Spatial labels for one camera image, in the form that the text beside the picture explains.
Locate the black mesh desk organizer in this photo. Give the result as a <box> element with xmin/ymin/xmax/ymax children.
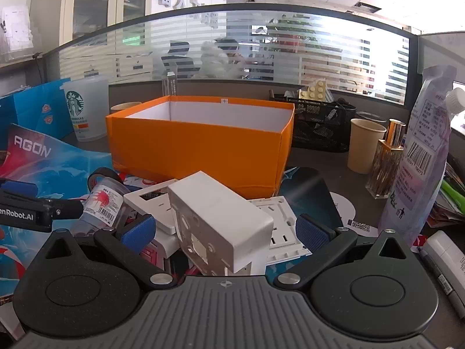
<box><xmin>268</xmin><ymin>90</ymin><xmax>357</xmax><ymax>154</ymax></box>

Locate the clear bottle with red label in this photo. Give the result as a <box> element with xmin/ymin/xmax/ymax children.
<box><xmin>74</xmin><ymin>176</ymin><xmax>130</xmax><ymax>238</ymax></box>

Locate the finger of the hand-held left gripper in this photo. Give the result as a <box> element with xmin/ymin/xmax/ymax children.
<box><xmin>52</xmin><ymin>198</ymin><xmax>85</xmax><ymax>222</ymax></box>
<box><xmin>0</xmin><ymin>179</ymin><xmax>39</xmax><ymax>199</ymax></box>

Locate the stack of papers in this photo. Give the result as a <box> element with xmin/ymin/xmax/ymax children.
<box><xmin>426</xmin><ymin>153</ymin><xmax>465</xmax><ymax>228</ymax></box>

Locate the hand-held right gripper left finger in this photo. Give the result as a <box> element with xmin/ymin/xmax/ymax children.
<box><xmin>34</xmin><ymin>214</ymin><xmax>178</xmax><ymax>292</ymax></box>

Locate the orange cardboard box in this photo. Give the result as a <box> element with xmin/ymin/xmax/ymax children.
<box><xmin>105</xmin><ymin>95</ymin><xmax>296</xmax><ymax>200</ymax></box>

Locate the dark printed mouse pad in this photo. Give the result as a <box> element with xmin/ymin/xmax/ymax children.
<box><xmin>278</xmin><ymin>166</ymin><xmax>344</xmax><ymax>230</ymax></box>

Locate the red blue printed poster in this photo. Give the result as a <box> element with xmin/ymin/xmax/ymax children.
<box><xmin>0</xmin><ymin>123</ymin><xmax>126</xmax><ymax>284</ymax></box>

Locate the beige building brick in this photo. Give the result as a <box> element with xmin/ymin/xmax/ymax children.
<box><xmin>298</xmin><ymin>79</ymin><xmax>333</xmax><ymax>101</ymax></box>

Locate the grey marker pen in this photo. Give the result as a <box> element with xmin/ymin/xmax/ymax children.
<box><xmin>416</xmin><ymin>246</ymin><xmax>465</xmax><ymax>321</ymax></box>

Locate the clear wall document holder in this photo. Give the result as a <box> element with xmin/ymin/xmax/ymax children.
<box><xmin>0</xmin><ymin>5</ymin><xmax>38</xmax><ymax>67</ymax></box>

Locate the white plastic junction box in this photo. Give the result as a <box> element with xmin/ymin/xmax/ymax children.
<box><xmin>168</xmin><ymin>170</ymin><xmax>275</xmax><ymax>276</ymax></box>

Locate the clear acrylic box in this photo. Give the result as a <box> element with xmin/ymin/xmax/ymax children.
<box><xmin>161</xmin><ymin>62</ymin><xmax>179</xmax><ymax>97</ymax></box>

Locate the white rectangular block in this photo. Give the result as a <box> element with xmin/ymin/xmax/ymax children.
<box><xmin>425</xmin><ymin>230</ymin><xmax>465</xmax><ymax>289</ymax></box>

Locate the white socket panel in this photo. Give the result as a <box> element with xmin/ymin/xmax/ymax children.
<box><xmin>249</xmin><ymin>195</ymin><xmax>313</xmax><ymax>267</ymax></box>

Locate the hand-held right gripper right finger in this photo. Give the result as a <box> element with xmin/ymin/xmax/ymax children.
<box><xmin>273</xmin><ymin>214</ymin><xmax>423</xmax><ymax>292</ymax></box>

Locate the white purple spout pouch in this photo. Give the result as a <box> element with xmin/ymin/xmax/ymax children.
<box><xmin>377</xmin><ymin>66</ymin><xmax>465</xmax><ymax>248</ymax></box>

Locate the translucent cup with green logo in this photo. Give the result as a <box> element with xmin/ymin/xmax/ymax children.
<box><xmin>60</xmin><ymin>74</ymin><xmax>110</xmax><ymax>143</ymax></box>

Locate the striped frosted glass partition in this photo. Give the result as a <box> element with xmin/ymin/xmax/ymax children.
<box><xmin>43</xmin><ymin>3</ymin><xmax>419</xmax><ymax>107</ymax></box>

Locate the beige paper cup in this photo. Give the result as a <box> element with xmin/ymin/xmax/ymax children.
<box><xmin>347</xmin><ymin>118</ymin><xmax>387</xmax><ymax>175</ymax></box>
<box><xmin>110</xmin><ymin>101</ymin><xmax>142</xmax><ymax>114</ymax></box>

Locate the blue paper bag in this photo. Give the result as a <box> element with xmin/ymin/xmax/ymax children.
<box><xmin>0</xmin><ymin>78</ymin><xmax>74</xmax><ymax>153</ymax></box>

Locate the beige glass door cabinet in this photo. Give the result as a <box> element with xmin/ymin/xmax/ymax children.
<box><xmin>59</xmin><ymin>0</ymin><xmax>153</xmax><ymax>78</ymax></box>

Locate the white switch frame plate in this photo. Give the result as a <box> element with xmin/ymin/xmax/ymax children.
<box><xmin>123</xmin><ymin>178</ymin><xmax>181</xmax><ymax>236</ymax></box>

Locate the gold perfume bottle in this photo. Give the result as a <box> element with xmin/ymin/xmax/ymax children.
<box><xmin>365</xmin><ymin>119</ymin><xmax>407</xmax><ymax>200</ymax></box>

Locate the round white sticker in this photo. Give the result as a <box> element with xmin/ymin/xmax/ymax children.
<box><xmin>328</xmin><ymin>190</ymin><xmax>379</xmax><ymax>238</ymax></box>

